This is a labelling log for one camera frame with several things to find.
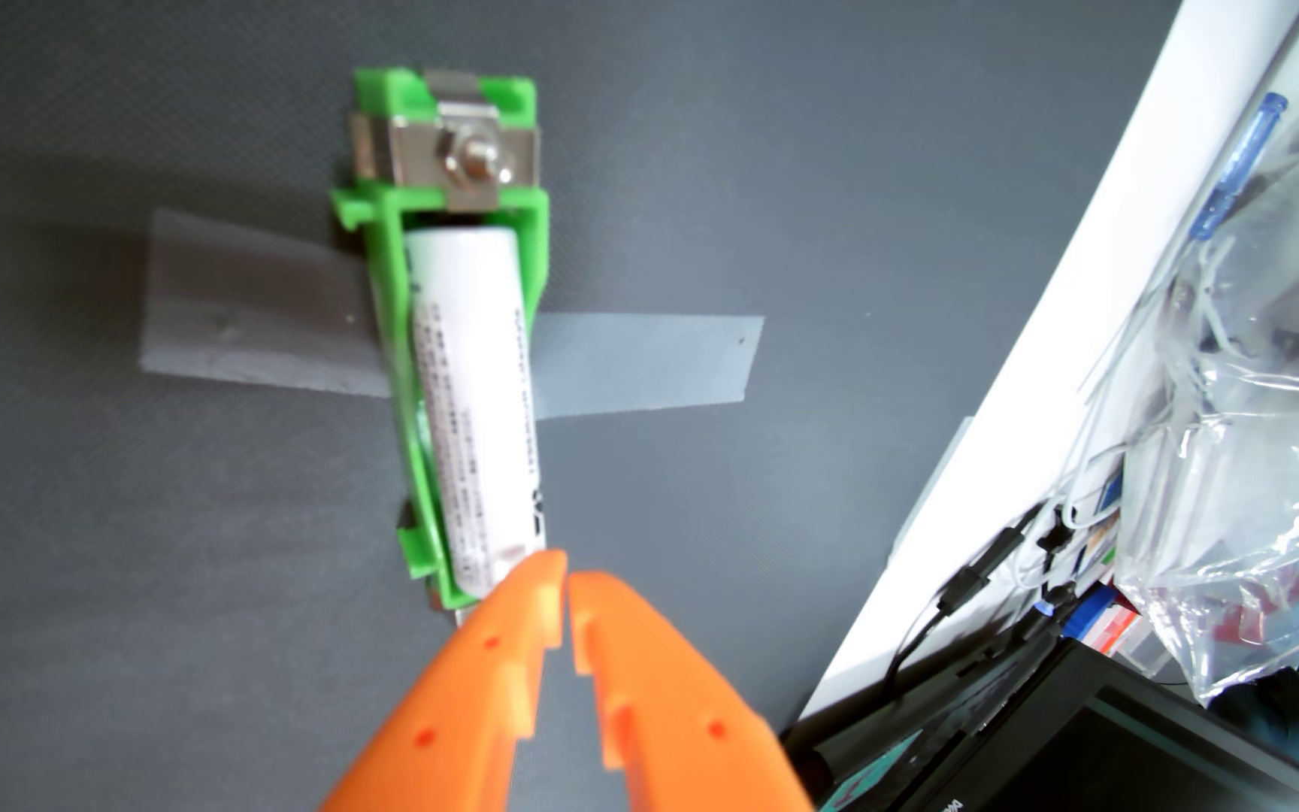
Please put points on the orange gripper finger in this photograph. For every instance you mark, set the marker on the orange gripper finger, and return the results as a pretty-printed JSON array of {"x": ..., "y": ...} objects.
[
  {"x": 683, "y": 722},
  {"x": 458, "y": 722}
]

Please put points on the white cylindrical battery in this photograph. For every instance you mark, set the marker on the white cylindrical battery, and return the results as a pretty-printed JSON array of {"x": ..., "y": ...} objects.
[{"x": 475, "y": 395}]

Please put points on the green battery holder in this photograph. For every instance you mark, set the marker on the green battery holder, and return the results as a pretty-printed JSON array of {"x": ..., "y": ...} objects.
[{"x": 385, "y": 282}]

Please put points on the dark grey mat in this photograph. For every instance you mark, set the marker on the dark grey mat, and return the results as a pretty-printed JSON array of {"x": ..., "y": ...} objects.
[{"x": 153, "y": 564}]

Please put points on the black Dell laptop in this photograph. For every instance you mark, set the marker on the black Dell laptop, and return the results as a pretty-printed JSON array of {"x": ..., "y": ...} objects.
[{"x": 1055, "y": 756}]

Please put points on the red and blue boxes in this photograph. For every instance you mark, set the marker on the red and blue boxes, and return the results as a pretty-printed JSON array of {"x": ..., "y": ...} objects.
[{"x": 1101, "y": 620}]

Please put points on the clear tape strip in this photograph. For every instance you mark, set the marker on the clear tape strip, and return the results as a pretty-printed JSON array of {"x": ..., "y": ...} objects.
[{"x": 244, "y": 316}]

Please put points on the dark teal rounded object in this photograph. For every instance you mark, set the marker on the dark teal rounded object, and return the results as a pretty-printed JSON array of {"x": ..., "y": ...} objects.
[{"x": 1275, "y": 716}]

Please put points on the clear plastic bag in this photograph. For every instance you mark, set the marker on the clear plastic bag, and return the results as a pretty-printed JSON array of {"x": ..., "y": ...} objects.
[{"x": 1281, "y": 451}]

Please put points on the blue pen in bag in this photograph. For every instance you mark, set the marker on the blue pen in bag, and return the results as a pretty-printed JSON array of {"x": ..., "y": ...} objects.
[{"x": 1242, "y": 164}]

